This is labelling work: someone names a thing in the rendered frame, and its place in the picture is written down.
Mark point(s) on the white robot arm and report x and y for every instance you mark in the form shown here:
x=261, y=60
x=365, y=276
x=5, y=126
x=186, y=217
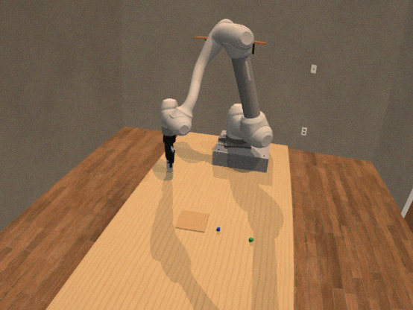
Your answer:
x=255, y=131

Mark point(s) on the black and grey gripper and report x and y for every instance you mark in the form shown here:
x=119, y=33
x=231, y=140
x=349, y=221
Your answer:
x=168, y=142

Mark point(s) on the tan square mat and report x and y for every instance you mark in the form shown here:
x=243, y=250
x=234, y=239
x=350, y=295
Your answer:
x=195, y=221

